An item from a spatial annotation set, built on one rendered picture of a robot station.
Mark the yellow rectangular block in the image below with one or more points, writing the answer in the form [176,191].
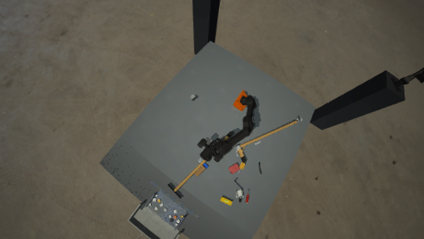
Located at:
[224,200]

